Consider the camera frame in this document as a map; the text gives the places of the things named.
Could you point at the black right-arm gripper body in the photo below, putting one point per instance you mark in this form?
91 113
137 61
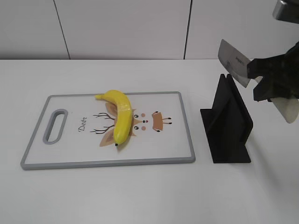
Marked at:
289 64

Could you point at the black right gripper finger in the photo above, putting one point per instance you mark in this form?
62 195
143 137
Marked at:
264 66
267 89

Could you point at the knife with white handle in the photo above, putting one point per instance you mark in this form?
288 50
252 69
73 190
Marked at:
236 63

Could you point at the yellow plastic banana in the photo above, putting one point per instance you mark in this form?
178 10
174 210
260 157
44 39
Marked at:
124 113

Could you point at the black knife stand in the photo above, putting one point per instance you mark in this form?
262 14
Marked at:
227 124

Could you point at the white grey-rimmed cutting board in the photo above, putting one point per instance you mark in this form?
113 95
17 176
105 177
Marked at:
76 131

